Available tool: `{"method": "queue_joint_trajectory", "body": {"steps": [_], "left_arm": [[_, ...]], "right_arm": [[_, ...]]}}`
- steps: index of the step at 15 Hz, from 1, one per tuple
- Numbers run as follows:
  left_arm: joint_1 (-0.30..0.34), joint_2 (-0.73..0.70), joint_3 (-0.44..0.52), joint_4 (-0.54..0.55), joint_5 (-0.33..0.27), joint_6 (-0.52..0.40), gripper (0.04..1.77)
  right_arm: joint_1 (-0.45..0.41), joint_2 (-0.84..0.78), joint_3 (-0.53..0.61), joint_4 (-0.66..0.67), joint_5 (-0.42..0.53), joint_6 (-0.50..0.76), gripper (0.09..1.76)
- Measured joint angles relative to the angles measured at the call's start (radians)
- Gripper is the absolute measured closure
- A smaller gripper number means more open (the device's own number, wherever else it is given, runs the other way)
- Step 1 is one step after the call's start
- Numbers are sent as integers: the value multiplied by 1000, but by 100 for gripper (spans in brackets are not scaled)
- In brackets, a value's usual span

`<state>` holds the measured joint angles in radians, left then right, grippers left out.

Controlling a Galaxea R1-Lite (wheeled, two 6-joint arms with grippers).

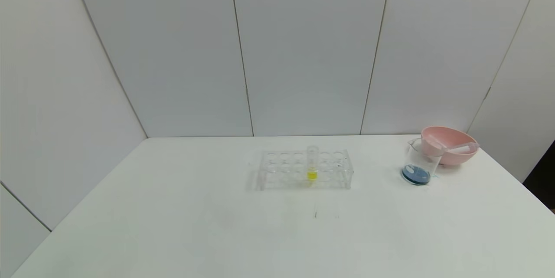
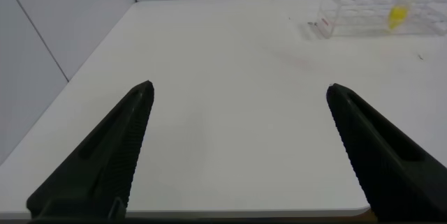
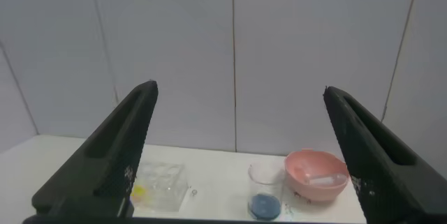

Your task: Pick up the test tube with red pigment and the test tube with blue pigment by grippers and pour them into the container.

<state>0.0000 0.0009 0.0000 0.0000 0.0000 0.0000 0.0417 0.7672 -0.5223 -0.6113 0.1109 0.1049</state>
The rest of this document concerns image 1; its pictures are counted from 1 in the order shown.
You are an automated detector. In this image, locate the red pigment test tube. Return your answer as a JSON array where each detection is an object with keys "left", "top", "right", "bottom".
[{"left": 423, "top": 134, "right": 451, "bottom": 153}]

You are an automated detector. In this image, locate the blue pigment test tube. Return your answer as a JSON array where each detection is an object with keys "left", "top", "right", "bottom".
[{"left": 446, "top": 142, "right": 479, "bottom": 154}]

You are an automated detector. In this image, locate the clear plastic test tube rack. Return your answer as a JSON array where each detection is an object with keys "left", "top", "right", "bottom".
[{"left": 256, "top": 149, "right": 354, "bottom": 191}]

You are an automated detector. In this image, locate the yellow pigment test tube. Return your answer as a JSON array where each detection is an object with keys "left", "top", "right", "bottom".
[{"left": 307, "top": 145, "right": 320, "bottom": 182}]

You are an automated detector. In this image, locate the clear plastic beaker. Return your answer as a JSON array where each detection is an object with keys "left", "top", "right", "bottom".
[{"left": 401, "top": 138, "right": 444, "bottom": 186}]

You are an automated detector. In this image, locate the pink plastic bowl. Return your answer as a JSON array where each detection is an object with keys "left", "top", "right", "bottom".
[{"left": 421, "top": 126, "right": 479, "bottom": 167}]

